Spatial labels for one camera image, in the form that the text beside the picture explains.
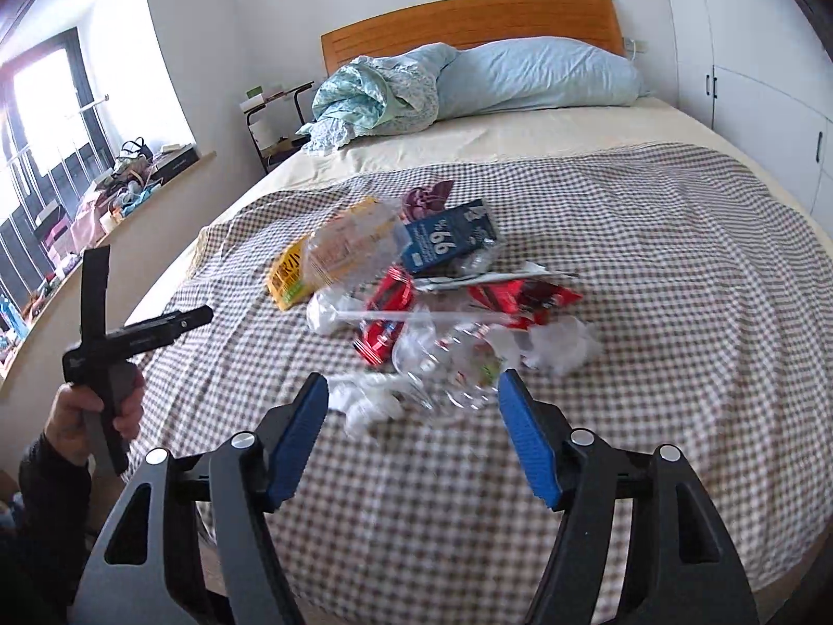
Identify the light blue pillow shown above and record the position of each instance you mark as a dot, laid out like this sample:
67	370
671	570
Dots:
536	73

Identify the red snack wrapper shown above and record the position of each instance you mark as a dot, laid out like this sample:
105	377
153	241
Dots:
389	307

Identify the clear plastic bottle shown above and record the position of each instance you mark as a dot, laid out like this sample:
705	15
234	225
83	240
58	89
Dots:
355	245

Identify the white wardrobe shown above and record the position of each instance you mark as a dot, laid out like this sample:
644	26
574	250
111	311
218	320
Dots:
755	72

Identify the teal crumpled quilt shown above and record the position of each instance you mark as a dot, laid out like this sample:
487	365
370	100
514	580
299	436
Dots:
378	97

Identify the dark blue small carton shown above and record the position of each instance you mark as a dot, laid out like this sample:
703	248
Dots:
452	233

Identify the person left hand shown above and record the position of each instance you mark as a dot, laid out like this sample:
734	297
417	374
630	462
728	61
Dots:
75	405

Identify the red torn wrapper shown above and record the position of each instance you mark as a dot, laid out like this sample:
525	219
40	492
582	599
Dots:
528	302

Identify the crushed clear plastic cup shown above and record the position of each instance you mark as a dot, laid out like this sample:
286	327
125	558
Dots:
448	355

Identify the black window frame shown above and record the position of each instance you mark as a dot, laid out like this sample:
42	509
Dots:
53	146

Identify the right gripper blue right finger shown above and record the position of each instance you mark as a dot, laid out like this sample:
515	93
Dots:
535	451

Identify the wooden bed frame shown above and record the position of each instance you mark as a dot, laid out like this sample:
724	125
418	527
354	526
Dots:
467	24

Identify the purple wrapper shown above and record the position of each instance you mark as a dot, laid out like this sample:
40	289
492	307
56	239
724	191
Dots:
425	201

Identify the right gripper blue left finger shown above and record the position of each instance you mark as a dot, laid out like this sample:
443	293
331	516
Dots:
290	434

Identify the black bedside shelf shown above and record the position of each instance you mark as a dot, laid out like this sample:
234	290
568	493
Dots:
273	141

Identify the beige bed sheet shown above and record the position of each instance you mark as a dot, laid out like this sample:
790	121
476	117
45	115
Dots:
509	137

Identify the yellow snack bag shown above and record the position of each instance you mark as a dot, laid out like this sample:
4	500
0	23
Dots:
285	283

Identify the windowsill clutter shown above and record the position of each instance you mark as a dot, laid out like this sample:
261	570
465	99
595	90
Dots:
49	220

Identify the white tissue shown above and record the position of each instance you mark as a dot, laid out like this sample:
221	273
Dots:
325	310
560	347
365	399

